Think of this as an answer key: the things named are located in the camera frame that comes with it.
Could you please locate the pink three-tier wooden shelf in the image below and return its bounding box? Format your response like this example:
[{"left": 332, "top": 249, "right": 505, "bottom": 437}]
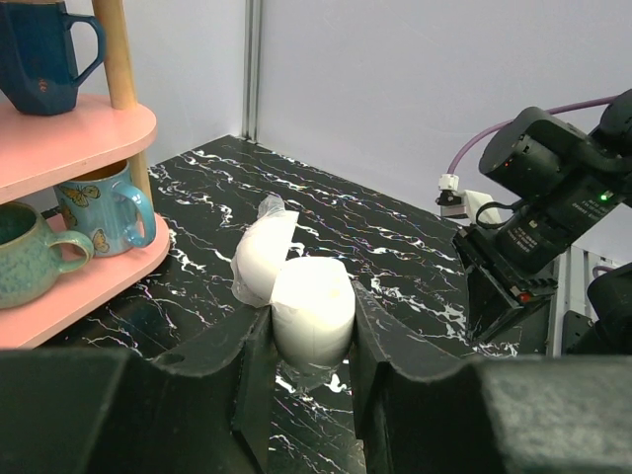
[{"left": 1, "top": 1, "right": 169, "bottom": 349}]

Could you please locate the green ceramic mug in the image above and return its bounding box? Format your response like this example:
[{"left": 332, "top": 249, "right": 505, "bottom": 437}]
[{"left": 1, "top": 201, "right": 95, "bottom": 309}]

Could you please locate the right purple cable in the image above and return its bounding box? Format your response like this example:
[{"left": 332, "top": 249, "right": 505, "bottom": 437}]
[{"left": 446, "top": 96, "right": 618, "bottom": 177}]

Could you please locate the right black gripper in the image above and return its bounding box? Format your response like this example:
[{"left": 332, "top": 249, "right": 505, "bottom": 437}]
[{"left": 452, "top": 199, "right": 593, "bottom": 341}]

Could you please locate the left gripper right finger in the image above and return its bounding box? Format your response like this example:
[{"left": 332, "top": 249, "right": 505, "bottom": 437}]
[{"left": 350, "top": 282, "right": 631, "bottom": 473}]

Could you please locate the white oval case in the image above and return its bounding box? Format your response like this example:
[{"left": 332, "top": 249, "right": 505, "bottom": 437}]
[{"left": 231, "top": 195, "right": 356, "bottom": 393}]

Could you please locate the light blue ceramic mug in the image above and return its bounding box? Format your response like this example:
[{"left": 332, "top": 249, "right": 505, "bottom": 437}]
[{"left": 53, "top": 160, "right": 156, "bottom": 257}]

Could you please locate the dark blue mug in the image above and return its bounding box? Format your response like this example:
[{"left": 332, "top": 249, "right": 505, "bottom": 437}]
[{"left": 1, "top": 1, "right": 107, "bottom": 116}]

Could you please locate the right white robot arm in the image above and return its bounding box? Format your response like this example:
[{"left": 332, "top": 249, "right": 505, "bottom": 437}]
[{"left": 453, "top": 92, "right": 631, "bottom": 343}]

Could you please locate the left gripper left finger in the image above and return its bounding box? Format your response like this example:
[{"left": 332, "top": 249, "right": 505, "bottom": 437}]
[{"left": 1, "top": 306, "right": 277, "bottom": 473}]

